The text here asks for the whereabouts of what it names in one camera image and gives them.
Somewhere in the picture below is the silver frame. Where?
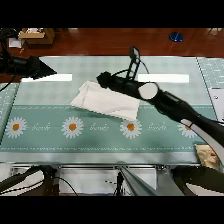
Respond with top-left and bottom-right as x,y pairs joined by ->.
0,162 -> 224,197

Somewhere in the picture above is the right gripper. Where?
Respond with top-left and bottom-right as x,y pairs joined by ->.
96,70 -> 118,90

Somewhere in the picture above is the beige garment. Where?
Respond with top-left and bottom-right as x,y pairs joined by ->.
194,143 -> 220,170

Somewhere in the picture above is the blue round object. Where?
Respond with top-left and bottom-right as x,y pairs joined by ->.
168,31 -> 185,43

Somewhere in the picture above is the white shirt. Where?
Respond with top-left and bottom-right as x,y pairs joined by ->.
70,79 -> 141,121

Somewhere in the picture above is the cardboard box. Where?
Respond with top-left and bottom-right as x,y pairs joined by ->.
18,28 -> 56,46

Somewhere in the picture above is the black cable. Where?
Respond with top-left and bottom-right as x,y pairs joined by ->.
112,67 -> 132,77
54,176 -> 80,197

